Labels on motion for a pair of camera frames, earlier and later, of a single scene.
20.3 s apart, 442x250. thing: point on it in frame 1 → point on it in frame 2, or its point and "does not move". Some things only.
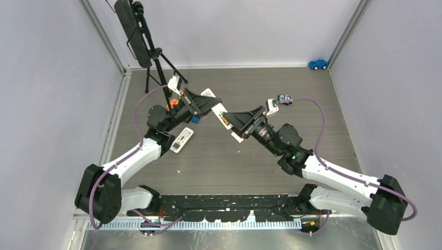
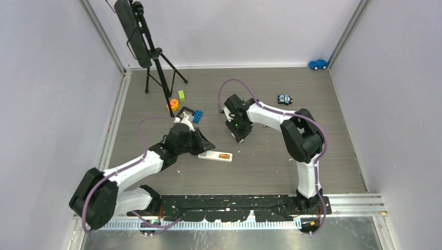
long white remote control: [218, 109] → [216, 155]
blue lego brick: [195, 119] does not move
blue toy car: [318, 64] does not move
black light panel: [126, 12] does not move
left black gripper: [200, 104] → [203, 144]
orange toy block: [173, 102] does not move
